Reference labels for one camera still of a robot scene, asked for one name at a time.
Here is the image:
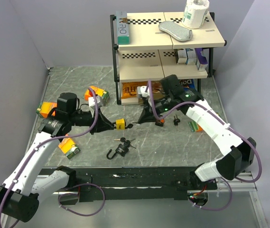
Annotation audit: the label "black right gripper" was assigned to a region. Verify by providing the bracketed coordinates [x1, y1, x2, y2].
[138, 95, 174, 124]

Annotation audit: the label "yellow padlock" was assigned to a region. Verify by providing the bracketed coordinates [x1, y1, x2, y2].
[115, 118, 133, 130]

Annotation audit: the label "keys of orange padlock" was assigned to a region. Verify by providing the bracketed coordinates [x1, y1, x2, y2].
[173, 114, 180, 131]

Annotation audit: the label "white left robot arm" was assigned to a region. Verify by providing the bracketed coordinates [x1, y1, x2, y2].
[0, 92, 116, 223]

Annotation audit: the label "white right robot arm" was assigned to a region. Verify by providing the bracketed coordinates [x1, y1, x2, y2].
[137, 75, 262, 189]

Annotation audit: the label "orange box by right arm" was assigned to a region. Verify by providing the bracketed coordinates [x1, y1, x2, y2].
[187, 111, 221, 133]

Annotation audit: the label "black key bunch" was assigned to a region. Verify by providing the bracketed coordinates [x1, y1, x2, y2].
[114, 137, 135, 149]

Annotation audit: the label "orange green snack box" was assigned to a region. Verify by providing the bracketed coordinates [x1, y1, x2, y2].
[83, 86, 110, 105]

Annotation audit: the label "black padlock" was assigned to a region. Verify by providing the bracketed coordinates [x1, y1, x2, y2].
[106, 143, 130, 160]

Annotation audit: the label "kettle chips bag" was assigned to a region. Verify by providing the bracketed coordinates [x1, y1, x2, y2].
[121, 81, 164, 105]

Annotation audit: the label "orange snack box front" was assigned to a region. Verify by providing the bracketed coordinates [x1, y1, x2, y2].
[58, 138, 81, 160]

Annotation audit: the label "blue doritos bag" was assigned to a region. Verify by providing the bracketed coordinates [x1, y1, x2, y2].
[179, 79, 195, 91]

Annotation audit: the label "orange green striped box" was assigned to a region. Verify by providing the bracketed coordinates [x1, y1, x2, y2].
[36, 102, 57, 118]

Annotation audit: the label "white small carton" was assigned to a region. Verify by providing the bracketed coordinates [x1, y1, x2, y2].
[176, 49, 187, 65]

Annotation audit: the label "beige two-tier shelf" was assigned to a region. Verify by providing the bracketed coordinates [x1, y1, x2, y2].
[110, 12, 227, 105]

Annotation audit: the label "white blue carton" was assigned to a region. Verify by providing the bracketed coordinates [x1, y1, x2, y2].
[186, 48, 197, 65]

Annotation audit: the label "purple white carton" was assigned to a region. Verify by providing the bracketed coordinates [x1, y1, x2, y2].
[195, 48, 208, 72]

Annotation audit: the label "teal rio box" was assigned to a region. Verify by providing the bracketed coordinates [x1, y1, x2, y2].
[116, 11, 130, 45]

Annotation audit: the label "grey sponge pouch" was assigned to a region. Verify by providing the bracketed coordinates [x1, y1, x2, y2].
[158, 21, 193, 42]

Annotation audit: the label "white toilet paper roll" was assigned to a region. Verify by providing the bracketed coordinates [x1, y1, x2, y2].
[182, 0, 210, 29]

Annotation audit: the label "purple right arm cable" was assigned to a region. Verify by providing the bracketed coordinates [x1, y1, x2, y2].
[147, 79, 263, 183]

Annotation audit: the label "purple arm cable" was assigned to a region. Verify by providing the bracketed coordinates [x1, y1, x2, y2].
[0, 87, 100, 228]
[147, 79, 263, 183]

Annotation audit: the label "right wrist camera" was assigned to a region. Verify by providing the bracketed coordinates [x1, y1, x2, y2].
[137, 85, 152, 105]

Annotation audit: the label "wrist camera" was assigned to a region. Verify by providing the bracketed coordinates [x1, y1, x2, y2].
[88, 95, 104, 117]
[137, 85, 152, 105]

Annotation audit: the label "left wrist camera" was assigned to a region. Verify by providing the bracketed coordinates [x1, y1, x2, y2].
[88, 95, 104, 117]

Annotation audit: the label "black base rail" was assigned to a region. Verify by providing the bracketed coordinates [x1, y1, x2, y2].
[47, 166, 228, 203]

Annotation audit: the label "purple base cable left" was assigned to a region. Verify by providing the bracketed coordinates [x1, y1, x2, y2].
[57, 182, 106, 217]

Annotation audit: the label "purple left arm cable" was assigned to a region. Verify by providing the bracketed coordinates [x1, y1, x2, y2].
[0, 87, 100, 228]

